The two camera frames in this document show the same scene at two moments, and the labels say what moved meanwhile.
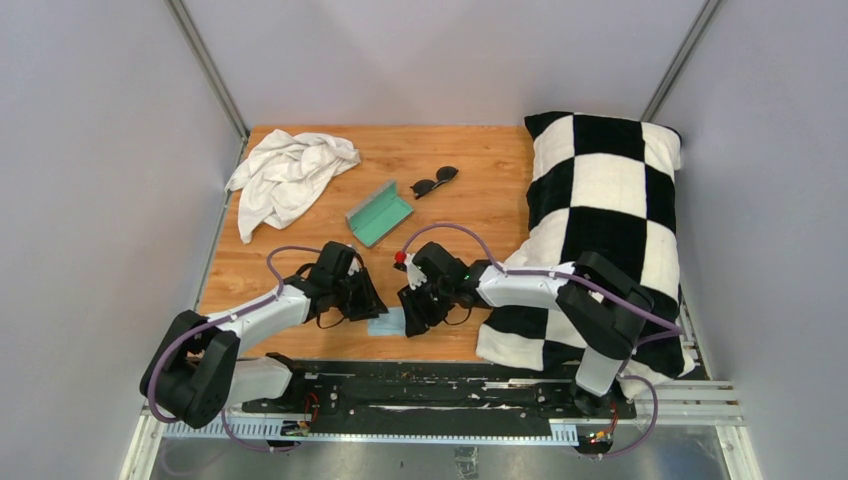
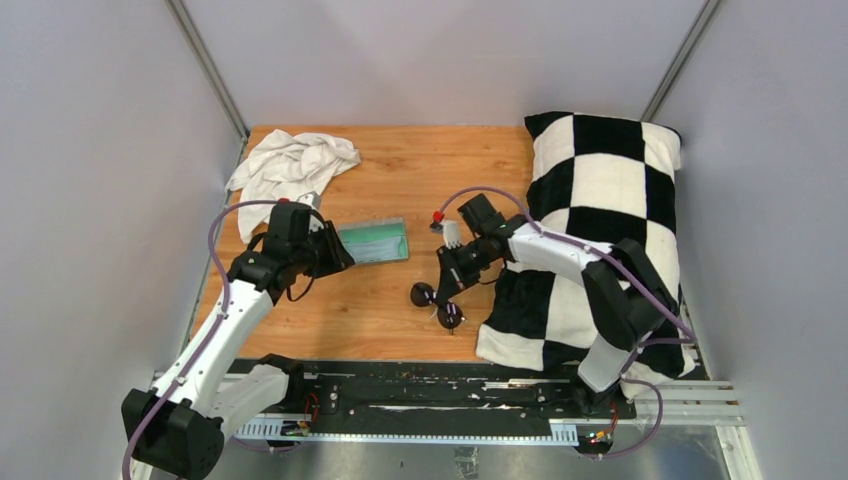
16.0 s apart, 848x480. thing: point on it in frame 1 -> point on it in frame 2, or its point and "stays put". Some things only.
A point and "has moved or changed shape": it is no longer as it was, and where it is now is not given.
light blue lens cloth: [391, 323] -> [376, 249]
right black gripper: [418, 318] -> [453, 281]
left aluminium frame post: [194, 36] stays put
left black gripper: [369, 304] -> [337, 256]
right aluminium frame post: [683, 59] stays put
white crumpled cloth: [284, 170] stays put
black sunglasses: [423, 186] has moved or changed shape
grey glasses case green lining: [378, 215] -> [376, 240]
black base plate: [438, 394] stays put
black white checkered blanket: [599, 185] stays put
